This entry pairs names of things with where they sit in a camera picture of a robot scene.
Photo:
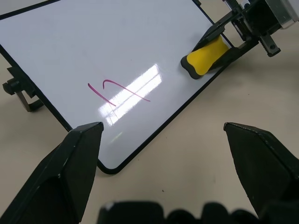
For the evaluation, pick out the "black-framed whiteboard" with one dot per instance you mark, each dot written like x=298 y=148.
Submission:
x=98 y=51

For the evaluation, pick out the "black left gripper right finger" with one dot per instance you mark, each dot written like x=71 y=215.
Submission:
x=264 y=168

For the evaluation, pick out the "black whiteboard stand bracket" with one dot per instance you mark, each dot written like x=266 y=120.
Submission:
x=24 y=96

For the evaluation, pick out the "yellow and black eraser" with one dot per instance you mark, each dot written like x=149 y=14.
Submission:
x=205 y=57

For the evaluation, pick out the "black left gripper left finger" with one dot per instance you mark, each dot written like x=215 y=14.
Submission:
x=60 y=177

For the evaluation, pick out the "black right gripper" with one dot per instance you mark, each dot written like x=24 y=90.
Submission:
x=255 y=22

